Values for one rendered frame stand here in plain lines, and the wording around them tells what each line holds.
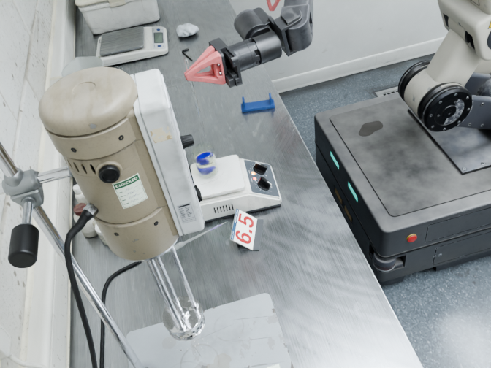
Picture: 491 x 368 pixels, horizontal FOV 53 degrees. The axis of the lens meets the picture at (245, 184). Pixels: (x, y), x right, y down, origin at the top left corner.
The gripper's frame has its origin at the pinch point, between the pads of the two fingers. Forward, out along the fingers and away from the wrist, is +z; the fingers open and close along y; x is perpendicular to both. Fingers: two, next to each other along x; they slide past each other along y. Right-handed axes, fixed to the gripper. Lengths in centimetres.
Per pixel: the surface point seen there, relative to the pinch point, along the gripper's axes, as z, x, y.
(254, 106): -23.0, 33.5, -28.1
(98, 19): 6, 26, -107
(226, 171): -2.7, 26.5, 1.6
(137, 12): -9, 27, -104
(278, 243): -5.8, 35.7, 20.2
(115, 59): 7, 31, -80
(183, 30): -20, 30, -83
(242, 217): -1.4, 32.7, 11.6
